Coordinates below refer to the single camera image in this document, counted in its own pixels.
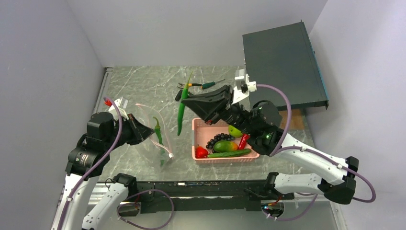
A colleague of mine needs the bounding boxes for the black hammer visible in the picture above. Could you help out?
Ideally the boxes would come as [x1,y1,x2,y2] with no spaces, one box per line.
[175,90,183,102]

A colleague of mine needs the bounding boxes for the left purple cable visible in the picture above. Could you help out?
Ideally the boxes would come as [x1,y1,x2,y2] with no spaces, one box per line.
[55,96,175,230]

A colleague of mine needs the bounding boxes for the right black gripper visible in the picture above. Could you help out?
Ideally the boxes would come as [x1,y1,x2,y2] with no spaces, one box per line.
[182,84,257,136]

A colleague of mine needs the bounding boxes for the red tomato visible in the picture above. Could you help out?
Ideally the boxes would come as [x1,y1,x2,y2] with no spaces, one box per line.
[195,146,209,159]

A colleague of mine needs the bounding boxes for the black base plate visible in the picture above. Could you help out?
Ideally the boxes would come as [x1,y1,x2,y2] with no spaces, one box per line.
[137,180,294,214]

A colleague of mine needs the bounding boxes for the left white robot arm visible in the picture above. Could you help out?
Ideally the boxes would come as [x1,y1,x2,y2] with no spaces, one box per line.
[51,112,154,230]

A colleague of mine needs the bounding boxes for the clear zip top bag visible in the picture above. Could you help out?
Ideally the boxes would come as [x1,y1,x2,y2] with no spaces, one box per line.
[135,103,174,167]

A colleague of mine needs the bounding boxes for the wooden board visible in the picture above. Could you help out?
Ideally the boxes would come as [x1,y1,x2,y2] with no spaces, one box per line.
[279,109,305,130]

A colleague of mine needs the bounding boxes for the green red mango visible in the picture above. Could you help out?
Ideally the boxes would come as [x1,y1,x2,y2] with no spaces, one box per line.
[213,140,238,153]

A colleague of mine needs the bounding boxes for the red chili pepper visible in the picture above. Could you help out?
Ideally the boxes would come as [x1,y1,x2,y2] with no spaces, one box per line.
[238,134,250,150]

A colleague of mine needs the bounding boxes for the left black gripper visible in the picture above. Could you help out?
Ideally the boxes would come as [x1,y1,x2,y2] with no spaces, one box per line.
[104,113,155,150]

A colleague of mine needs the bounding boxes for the green cucumber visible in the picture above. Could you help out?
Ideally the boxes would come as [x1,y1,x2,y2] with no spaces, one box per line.
[207,149,251,158]

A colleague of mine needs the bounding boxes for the dark green metal box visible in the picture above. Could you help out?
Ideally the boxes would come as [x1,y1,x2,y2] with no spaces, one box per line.
[242,21,329,109]

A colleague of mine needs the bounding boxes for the aluminium frame rail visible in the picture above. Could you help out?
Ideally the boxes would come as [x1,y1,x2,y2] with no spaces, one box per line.
[50,179,350,230]

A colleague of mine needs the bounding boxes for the green chili pepper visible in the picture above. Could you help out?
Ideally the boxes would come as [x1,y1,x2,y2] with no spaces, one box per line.
[153,116,163,145]

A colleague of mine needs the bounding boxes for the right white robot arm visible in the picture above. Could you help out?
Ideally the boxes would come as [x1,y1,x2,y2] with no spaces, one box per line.
[180,85,359,205]

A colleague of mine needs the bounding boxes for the pink plastic basket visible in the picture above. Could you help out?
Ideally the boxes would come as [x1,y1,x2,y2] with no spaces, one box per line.
[192,117,261,164]

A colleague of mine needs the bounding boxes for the dark grape bunch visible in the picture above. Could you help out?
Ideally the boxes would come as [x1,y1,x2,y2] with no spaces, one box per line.
[205,133,235,150]

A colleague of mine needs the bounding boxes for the green handled screwdriver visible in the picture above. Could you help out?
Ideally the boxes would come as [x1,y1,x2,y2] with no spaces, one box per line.
[201,79,225,90]

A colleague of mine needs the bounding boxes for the orange handled pliers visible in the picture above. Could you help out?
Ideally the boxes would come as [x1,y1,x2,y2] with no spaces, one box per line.
[177,83,202,90]

